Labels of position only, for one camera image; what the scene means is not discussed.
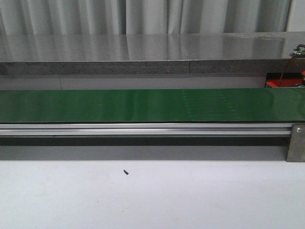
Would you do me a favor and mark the grey stone shelf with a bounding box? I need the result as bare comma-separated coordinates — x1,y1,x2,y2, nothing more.
0,31,305,75

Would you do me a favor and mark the red bin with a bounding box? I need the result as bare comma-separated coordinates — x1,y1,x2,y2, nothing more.
265,73,302,88

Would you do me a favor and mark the green conveyor belt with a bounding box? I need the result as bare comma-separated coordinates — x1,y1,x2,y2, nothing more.
0,87,305,123

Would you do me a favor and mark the small green circuit board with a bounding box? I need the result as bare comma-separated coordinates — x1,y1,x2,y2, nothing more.
291,44,305,57

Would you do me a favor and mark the grey curtain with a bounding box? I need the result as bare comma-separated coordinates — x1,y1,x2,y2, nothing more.
0,0,305,35

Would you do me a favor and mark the red orange wire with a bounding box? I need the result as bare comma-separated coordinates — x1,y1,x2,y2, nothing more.
279,56,297,88

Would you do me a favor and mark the aluminium conveyor rail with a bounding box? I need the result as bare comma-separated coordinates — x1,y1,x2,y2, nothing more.
0,123,293,136

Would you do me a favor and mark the metal conveyor support bracket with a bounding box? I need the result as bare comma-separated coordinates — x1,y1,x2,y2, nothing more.
286,123,305,162

